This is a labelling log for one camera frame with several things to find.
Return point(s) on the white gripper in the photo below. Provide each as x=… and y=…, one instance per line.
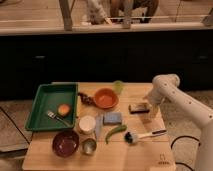
x=155, y=97

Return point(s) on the dark block eraser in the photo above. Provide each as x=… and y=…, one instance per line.
x=139, y=108

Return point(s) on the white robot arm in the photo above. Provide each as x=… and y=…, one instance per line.
x=166, y=86

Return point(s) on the green plastic cup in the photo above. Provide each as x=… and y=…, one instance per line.
x=118, y=86

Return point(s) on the white paper cup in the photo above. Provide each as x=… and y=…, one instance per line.
x=87, y=124

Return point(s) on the small metal cup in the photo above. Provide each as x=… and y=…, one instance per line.
x=89, y=146

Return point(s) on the black dish brush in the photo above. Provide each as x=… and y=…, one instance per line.
x=132, y=138

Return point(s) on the green chili pepper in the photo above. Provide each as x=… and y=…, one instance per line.
x=115, y=130

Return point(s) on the blue sponge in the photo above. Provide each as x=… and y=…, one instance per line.
x=112, y=118

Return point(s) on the orange bowl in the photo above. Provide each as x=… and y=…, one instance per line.
x=105, y=98

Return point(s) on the grey knife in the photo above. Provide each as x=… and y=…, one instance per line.
x=99, y=125

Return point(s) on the brown twisted toy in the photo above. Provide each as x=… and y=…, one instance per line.
x=85, y=99

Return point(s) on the orange fruit half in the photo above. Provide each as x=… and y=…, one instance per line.
x=63, y=110

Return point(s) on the dark purple bowl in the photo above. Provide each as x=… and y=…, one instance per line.
x=65, y=143

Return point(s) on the silver fork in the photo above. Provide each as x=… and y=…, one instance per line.
x=54, y=116

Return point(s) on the green plastic tray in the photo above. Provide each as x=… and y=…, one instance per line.
x=48, y=98

